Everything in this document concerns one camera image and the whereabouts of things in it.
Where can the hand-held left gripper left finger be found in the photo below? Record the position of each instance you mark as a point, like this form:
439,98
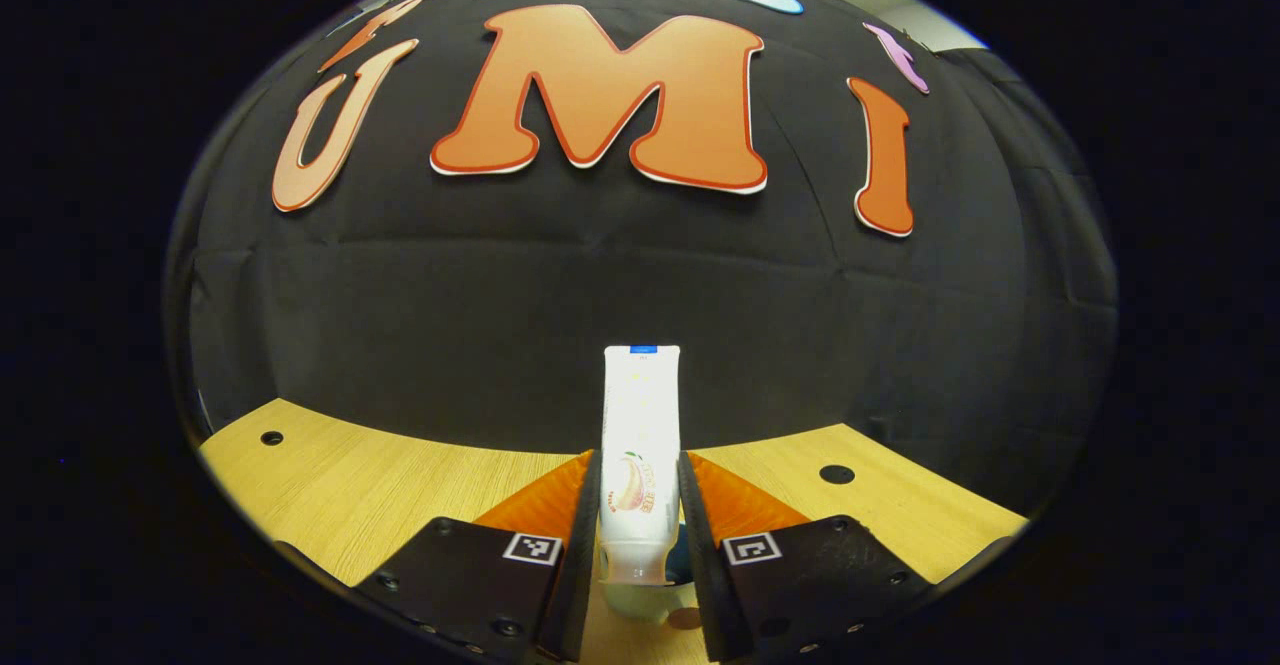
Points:
580,565

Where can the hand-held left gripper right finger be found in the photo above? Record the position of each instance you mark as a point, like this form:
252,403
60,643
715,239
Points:
705,565

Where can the white toothpaste tube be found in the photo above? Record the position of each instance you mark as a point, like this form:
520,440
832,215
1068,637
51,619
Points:
640,415

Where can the black backdrop cloth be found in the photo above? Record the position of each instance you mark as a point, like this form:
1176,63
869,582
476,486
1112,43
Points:
500,315

